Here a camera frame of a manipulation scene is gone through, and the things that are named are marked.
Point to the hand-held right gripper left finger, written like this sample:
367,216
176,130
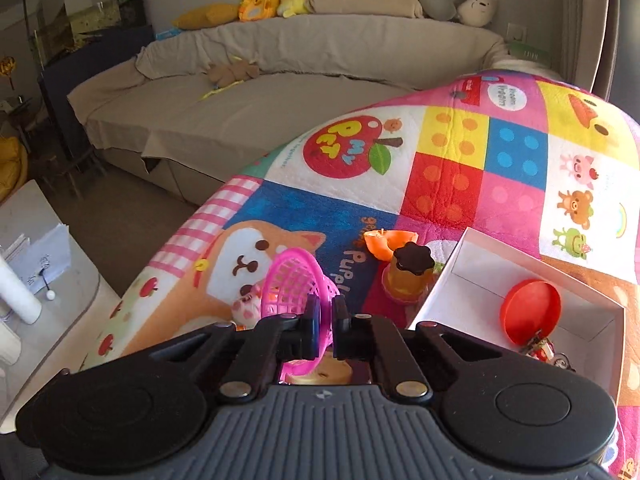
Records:
312,321

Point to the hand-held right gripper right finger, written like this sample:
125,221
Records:
341,321

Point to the pink toy basket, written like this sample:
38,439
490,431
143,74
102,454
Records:
295,280

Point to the dark brown paw toy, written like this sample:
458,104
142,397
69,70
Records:
402,282

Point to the orange toy half shell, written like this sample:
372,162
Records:
385,246

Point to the shallow cardboard box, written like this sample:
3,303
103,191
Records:
480,280

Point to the colourful printed blanket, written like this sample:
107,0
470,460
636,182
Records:
450,180

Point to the red round capsule half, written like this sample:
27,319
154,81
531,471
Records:
530,310

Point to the beige covered sofa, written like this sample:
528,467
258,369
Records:
250,125

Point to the brown plush toy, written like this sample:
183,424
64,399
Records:
230,74

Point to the stack of white papers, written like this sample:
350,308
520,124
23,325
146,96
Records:
45,260

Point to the white cylinder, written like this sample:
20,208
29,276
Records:
20,300

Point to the white marble side table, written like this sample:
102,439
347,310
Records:
30,205

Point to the yellow plush bag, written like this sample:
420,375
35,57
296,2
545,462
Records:
257,4

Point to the yellow pillow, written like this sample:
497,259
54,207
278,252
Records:
207,16

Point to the green box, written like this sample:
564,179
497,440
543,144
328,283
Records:
530,53

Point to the dark cabinet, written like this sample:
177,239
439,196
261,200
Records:
60,110

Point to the yellow bean bag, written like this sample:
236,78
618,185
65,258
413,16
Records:
10,165

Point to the glass fish tank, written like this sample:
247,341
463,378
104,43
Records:
85,25

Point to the beige upholstered panel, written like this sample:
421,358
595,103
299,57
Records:
590,20

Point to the white wall socket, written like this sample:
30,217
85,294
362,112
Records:
516,32

